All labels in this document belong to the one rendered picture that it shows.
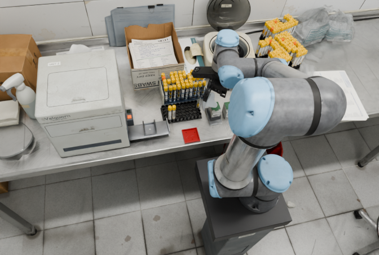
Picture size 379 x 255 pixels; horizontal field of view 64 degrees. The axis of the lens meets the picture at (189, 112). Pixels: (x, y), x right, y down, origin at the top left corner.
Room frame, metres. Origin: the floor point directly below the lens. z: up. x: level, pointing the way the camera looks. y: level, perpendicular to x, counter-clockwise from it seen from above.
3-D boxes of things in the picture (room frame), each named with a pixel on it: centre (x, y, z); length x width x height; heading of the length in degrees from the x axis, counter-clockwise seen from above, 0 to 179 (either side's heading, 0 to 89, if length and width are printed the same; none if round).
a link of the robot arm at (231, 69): (0.68, -0.13, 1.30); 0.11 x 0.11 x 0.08; 9
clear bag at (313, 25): (1.42, -0.61, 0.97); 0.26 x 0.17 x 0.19; 124
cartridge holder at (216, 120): (0.78, -0.11, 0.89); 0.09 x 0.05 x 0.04; 21
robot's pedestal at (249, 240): (0.42, -0.28, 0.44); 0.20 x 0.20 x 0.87; 18
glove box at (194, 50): (1.09, 0.02, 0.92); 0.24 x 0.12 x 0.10; 18
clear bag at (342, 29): (1.47, -0.79, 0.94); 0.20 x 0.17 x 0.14; 90
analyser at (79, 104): (0.67, 0.39, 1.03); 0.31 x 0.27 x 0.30; 108
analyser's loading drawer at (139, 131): (0.64, 0.18, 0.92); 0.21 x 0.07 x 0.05; 108
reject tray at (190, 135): (0.67, -0.02, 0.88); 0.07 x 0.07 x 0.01; 18
